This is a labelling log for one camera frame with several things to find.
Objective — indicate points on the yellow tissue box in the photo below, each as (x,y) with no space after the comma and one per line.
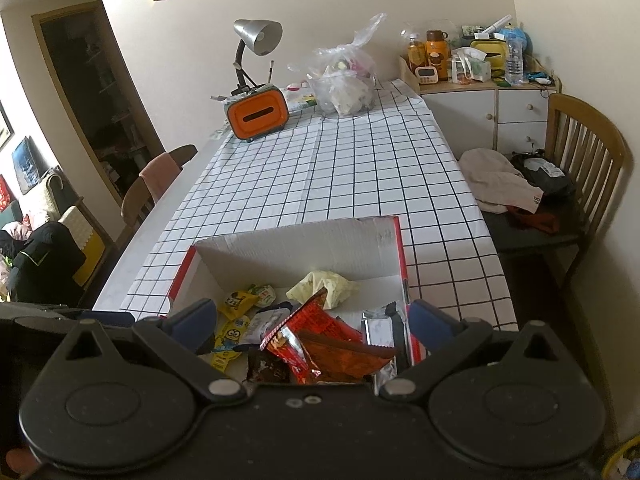
(487,52)

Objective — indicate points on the white blue snack packet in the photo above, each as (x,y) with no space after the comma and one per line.
(265,322)

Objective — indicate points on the clear plastic water bottle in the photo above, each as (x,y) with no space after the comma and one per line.
(514,62)

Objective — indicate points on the black bag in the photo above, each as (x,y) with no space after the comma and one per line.
(545,175)

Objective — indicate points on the brown chip bag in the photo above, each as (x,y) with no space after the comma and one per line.
(350,360)

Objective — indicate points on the light wooden slatted chair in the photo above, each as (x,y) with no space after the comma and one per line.
(590,160)

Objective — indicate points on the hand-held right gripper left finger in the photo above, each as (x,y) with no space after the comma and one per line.
(195,322)

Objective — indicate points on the white red-edged cardboard box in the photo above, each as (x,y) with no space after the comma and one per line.
(300,250)

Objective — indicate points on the yellow blue cartoon packet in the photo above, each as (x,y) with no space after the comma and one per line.
(231,334)

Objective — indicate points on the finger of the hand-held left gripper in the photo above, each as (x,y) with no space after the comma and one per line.
(107,318)

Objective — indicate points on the silver gooseneck desk lamp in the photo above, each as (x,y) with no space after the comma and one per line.
(260,35)

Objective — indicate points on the green yellow paper pack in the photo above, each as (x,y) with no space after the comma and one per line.
(300,100)

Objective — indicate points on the orange flask with brown cap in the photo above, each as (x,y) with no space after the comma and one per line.
(437,55)

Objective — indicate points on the silver black snack packet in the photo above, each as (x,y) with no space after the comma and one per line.
(380,332)

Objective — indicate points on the red cloth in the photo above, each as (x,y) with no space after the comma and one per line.
(532,220)

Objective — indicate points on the orange teal tissue box organizer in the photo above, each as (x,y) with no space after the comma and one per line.
(257,115)

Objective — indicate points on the pale yellow packet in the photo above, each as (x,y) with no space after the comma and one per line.
(325,287)

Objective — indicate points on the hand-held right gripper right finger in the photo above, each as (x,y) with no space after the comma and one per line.
(435,325)

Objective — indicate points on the dark storage shelf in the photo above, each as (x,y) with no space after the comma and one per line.
(100,85)

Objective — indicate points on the red snack packet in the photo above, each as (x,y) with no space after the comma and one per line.
(320,317)
(285,355)

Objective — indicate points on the pink cloth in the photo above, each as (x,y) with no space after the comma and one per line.
(160,175)

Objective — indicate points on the white cabinet with wooden top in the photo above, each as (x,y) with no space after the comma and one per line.
(460,110)

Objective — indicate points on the white black checkered tablecloth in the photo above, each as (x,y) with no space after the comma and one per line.
(325,170)

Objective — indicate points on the dark brown wooden chair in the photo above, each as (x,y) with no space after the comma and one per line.
(135,200)

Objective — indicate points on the white kitchen timer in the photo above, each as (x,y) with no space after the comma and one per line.
(427,75)

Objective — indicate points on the yellow cushion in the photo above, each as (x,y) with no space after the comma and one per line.
(87,245)

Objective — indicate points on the dark chocolate packet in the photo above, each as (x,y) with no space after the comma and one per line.
(265,367)

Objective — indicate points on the white tube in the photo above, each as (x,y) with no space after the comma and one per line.
(497,24)

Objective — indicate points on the beige cloth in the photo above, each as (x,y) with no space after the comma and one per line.
(495,180)

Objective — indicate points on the clear plastic bag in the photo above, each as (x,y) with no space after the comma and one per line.
(345,85)

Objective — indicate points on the black jacket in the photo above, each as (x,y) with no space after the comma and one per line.
(45,260)

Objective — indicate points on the blue poster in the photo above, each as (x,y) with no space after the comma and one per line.
(26,165)

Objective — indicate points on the clear bottle with orange liquid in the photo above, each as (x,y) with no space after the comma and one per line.
(416,55)

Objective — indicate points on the small yellow cartoon packet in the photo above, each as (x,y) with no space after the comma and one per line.
(237,304)

